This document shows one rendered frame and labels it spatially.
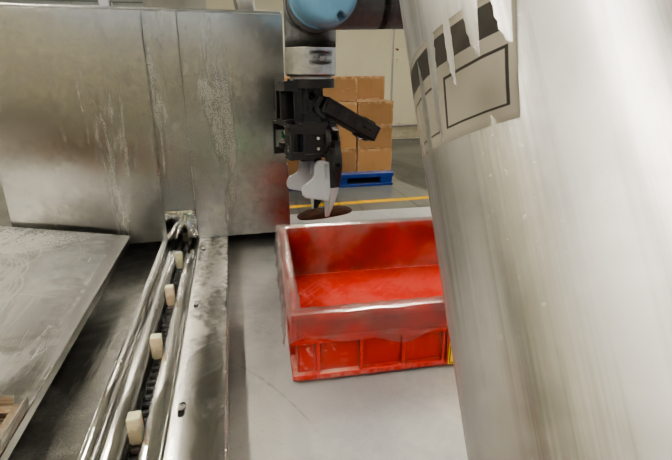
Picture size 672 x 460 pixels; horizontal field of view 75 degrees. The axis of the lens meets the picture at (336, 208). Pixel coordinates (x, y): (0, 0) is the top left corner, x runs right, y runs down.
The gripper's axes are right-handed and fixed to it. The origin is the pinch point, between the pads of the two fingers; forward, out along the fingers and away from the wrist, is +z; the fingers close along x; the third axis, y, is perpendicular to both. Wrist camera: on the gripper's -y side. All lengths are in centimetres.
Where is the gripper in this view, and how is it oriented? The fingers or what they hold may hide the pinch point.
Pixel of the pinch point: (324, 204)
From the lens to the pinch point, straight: 72.5
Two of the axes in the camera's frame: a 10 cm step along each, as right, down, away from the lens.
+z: 0.0, 9.6, 3.0
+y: -8.7, 1.5, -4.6
